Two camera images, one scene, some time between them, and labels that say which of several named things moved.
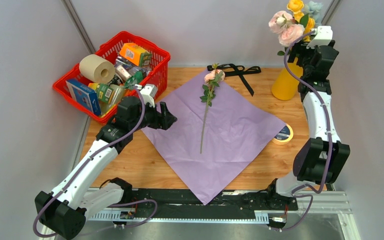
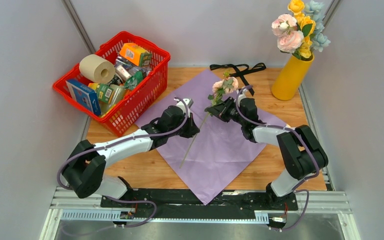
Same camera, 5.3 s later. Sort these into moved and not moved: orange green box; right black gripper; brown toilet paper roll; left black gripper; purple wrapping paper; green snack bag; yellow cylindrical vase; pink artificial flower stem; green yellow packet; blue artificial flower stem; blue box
Moved: left black gripper; right black gripper; pink artificial flower stem
Not moved: brown toilet paper roll; yellow cylindrical vase; blue box; orange green box; green snack bag; green yellow packet; purple wrapping paper; blue artificial flower stem
